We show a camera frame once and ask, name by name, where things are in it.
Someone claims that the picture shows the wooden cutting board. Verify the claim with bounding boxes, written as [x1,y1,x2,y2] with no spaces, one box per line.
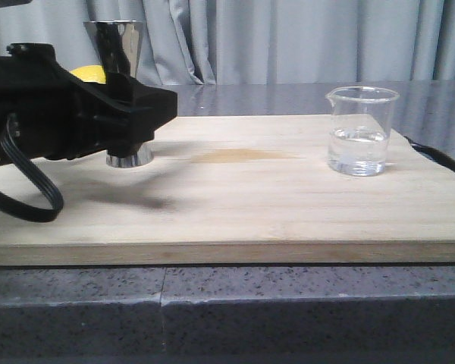
[0,115,455,265]

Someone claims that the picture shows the yellow lemon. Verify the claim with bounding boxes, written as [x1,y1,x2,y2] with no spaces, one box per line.
[71,65,106,84]

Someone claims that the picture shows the grey curtain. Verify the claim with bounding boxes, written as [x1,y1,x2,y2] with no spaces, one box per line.
[0,1,455,85]

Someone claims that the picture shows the clear glass beaker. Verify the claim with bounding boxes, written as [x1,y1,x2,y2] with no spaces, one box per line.
[325,86,400,177]

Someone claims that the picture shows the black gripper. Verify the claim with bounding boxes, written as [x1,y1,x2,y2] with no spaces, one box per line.
[0,43,177,165]

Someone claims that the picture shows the steel double jigger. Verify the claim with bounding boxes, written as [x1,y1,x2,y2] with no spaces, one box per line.
[83,20,153,168]

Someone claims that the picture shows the black ribbon cable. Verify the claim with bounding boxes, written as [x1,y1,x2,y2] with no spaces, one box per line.
[0,113,64,223]

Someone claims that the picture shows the black strap under board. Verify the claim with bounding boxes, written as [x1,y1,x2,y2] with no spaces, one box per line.
[401,134,455,177]

